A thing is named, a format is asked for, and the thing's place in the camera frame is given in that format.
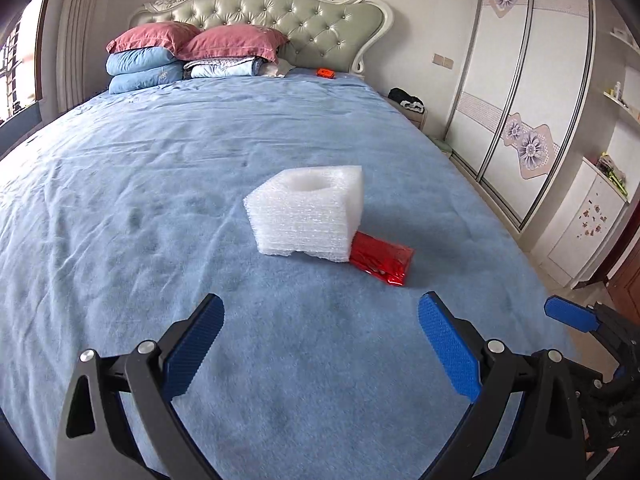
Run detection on green yellow toys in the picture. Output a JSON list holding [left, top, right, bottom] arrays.
[[597, 152, 630, 196]]

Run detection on tufted green headboard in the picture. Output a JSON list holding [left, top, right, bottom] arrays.
[[127, 0, 396, 77]]

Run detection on white cabinet with stickers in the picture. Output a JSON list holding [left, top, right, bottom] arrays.
[[529, 157, 632, 289]]

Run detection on white wall shelf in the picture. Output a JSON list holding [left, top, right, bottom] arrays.
[[608, 27, 640, 50], [602, 89, 640, 117]]

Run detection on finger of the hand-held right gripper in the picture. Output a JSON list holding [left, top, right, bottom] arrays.
[[544, 295, 640, 379]]

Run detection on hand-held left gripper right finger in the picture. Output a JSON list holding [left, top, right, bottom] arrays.
[[418, 290, 589, 480]]

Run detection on window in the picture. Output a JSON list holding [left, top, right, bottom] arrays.
[[0, 0, 52, 127]]

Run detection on sliding door wardrobe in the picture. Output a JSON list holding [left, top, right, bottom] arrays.
[[444, 0, 599, 234]]

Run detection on blue pillow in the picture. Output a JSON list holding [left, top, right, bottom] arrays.
[[105, 47, 182, 77], [108, 63, 185, 95]]

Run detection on red foil packet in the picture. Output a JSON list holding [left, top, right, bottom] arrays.
[[348, 231, 416, 287]]

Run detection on brown wooden door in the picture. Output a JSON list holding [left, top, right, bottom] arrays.
[[604, 237, 640, 312]]

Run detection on grey nightstand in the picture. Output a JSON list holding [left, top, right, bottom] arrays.
[[397, 105, 430, 134]]

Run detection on beige curtain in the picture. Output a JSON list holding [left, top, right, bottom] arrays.
[[54, 0, 114, 112]]

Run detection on folded light blue quilt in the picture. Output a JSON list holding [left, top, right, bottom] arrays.
[[183, 56, 289, 80]]

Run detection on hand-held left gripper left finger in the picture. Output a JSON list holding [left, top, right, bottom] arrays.
[[54, 293, 226, 480]]

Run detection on bed with blue sheet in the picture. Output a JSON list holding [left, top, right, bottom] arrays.
[[0, 71, 576, 480]]

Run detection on pink pillow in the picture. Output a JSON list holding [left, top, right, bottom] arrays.
[[175, 23, 290, 65], [106, 21, 202, 56]]

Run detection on white foam block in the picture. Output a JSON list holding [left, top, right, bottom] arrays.
[[243, 165, 364, 265]]

